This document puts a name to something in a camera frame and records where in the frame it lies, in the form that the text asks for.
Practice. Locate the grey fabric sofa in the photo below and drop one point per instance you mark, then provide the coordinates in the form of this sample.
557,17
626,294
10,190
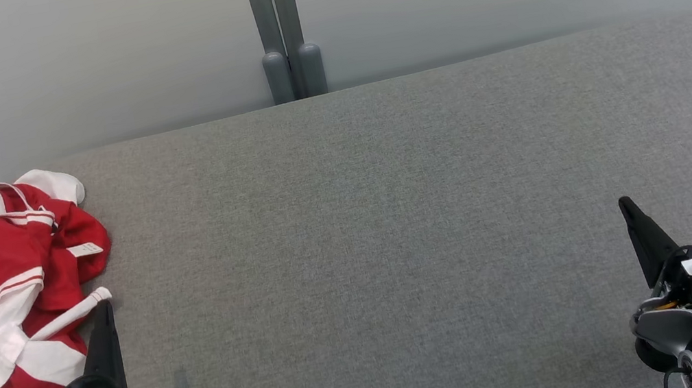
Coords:
357,220

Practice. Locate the grey metal partition post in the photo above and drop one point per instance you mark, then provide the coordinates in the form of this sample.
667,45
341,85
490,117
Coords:
277,73
311,68

